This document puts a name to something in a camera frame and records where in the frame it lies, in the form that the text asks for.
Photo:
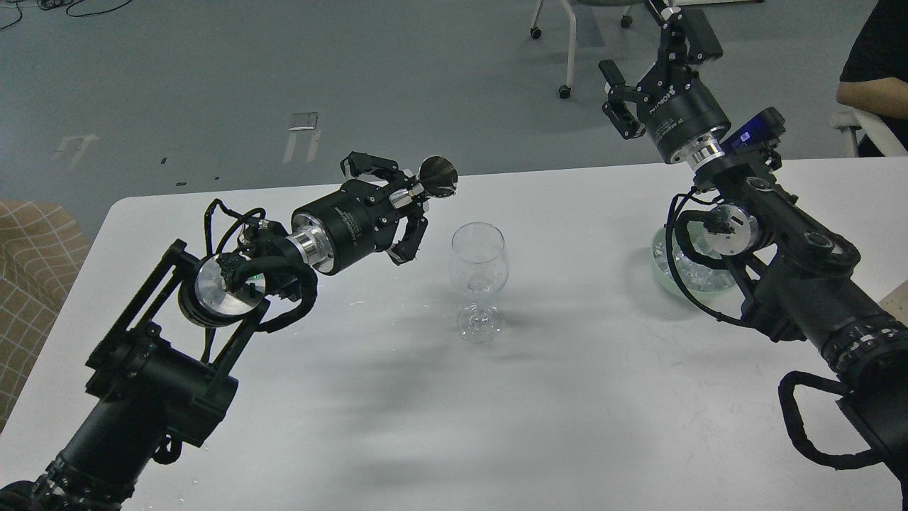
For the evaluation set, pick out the steel double jigger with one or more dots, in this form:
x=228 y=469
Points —
x=436 y=178

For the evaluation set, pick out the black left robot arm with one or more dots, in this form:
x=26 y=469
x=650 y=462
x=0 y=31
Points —
x=162 y=373

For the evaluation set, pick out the seated person in black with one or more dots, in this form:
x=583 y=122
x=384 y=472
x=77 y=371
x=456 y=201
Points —
x=874 y=77

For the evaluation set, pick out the silver floor plate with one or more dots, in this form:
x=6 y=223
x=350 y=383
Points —
x=303 y=121

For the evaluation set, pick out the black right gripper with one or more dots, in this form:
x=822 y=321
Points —
x=674 y=105

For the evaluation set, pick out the grey white office chair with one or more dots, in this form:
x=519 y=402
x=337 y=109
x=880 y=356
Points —
x=569 y=8

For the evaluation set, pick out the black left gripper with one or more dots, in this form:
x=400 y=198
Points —
x=338 y=230

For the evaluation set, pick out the green bowl of ice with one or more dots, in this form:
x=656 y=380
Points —
x=667 y=273

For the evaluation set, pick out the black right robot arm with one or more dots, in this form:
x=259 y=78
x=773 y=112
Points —
x=740 y=248

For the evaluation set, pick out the clear wine glass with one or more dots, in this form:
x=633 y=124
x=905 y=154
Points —
x=479 y=269

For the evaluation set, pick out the beige checkered seat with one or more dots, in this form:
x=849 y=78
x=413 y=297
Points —
x=42 y=252

